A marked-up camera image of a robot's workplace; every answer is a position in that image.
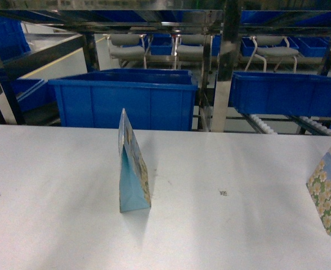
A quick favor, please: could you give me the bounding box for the blue crate behind table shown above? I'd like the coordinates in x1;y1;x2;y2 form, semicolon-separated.
48;69;198;131

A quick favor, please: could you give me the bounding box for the grey chair at left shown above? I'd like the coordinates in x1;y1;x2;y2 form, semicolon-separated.
107;34;147;69

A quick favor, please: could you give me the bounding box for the grey chair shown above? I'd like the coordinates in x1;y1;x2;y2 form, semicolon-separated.
244;35;299;73
107;34;147;69

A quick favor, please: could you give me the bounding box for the grey chair at right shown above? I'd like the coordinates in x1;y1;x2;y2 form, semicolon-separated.
244;35;299;73

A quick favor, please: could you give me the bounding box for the shallow blue bin right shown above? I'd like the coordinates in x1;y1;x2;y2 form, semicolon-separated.
229;71;331;117

